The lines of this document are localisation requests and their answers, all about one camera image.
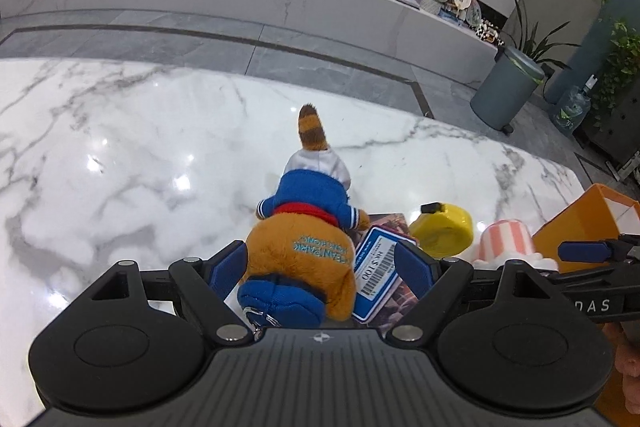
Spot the illustrated character card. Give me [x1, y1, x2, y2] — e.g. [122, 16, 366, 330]
[350, 212, 423, 340]

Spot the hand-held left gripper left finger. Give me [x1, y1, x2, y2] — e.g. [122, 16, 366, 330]
[80, 241, 256, 348]

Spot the yellow round toy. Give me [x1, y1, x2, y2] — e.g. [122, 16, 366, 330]
[409, 202, 474, 259]

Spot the black and white toy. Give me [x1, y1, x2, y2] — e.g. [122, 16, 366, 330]
[476, 19, 503, 46]

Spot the brown raccoon plush toy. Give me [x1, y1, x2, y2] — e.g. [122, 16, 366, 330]
[237, 103, 372, 343]

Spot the potted leafy plant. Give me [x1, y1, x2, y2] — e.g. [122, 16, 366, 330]
[505, 0, 581, 72]

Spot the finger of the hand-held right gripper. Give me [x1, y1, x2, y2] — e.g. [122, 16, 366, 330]
[557, 234, 640, 264]

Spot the trailing green pothos plant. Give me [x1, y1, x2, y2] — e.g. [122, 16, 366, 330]
[592, 19, 640, 128]

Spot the striped popcorn bunny plush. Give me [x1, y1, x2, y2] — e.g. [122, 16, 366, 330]
[472, 218, 558, 272]

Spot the orange storage box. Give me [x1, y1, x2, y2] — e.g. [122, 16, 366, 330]
[531, 183, 640, 278]

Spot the dark grey dresser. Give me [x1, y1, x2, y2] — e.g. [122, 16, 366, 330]
[575, 97, 640, 184]

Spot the person's right hand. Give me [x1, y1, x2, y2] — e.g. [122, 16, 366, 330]
[602, 322, 640, 408]

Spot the blue water jug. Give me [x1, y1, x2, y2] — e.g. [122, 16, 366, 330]
[550, 74, 598, 136]

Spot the grey trash bin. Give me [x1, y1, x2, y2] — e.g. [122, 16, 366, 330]
[470, 46, 546, 136]

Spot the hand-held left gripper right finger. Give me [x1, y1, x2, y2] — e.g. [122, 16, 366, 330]
[387, 243, 556, 348]

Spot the blue price tag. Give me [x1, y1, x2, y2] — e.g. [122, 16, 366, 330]
[351, 226, 418, 324]

